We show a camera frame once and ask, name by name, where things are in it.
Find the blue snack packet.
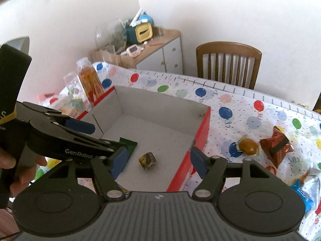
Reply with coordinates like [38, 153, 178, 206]
[290, 175, 318, 216]

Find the wooden chair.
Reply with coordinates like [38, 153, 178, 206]
[196, 41, 262, 90]

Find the brown chocolate egg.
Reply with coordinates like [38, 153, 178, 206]
[236, 136, 259, 156]

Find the orange juice bottle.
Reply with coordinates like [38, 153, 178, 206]
[76, 57, 106, 104]

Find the round glass bowl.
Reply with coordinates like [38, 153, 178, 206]
[94, 19, 127, 54]

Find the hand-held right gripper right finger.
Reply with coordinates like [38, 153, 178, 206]
[190, 147, 270, 199]

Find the balloon printed tablecloth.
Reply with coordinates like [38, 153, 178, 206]
[33, 61, 321, 241]

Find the teal and yellow container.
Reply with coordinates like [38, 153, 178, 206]
[125, 14, 155, 45]

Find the red cardboard box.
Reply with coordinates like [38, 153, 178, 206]
[74, 85, 211, 192]

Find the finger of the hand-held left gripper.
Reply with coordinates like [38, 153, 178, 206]
[16, 101, 96, 135]
[28, 119, 129, 160]

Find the person's left hand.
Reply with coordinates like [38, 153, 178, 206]
[0, 146, 48, 198]

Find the brown wrapped candy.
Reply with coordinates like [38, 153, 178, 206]
[138, 152, 158, 172]

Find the green snack packet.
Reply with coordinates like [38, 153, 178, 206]
[119, 137, 138, 156]

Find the orange-brown foil snack packet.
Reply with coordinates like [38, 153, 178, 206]
[259, 126, 295, 169]

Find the clear plastic container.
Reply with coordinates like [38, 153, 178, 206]
[63, 72, 94, 114]

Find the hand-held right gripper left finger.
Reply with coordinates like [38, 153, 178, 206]
[46, 147, 131, 202]

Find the white wooden cabinet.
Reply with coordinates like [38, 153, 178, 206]
[90, 29, 183, 75]

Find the pink handheld device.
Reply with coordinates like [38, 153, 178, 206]
[120, 44, 142, 57]

